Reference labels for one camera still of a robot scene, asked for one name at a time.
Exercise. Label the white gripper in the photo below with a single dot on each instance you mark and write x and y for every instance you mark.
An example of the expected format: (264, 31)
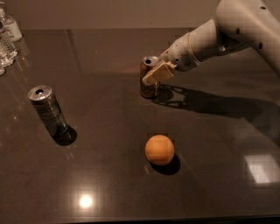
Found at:
(181, 53)

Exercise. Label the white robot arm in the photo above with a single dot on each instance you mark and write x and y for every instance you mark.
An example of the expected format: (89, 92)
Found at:
(238, 24)

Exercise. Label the tall silver can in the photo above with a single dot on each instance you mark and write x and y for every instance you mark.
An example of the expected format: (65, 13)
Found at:
(45, 103)

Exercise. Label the orange ball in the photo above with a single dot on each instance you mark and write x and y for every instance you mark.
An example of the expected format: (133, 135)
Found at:
(159, 150)

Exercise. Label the clear ribbed water bottle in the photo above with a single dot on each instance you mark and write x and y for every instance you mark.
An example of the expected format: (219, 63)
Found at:
(8, 51)

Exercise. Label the clear bottle with white label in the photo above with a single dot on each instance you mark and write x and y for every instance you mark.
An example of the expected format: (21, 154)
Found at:
(11, 26)

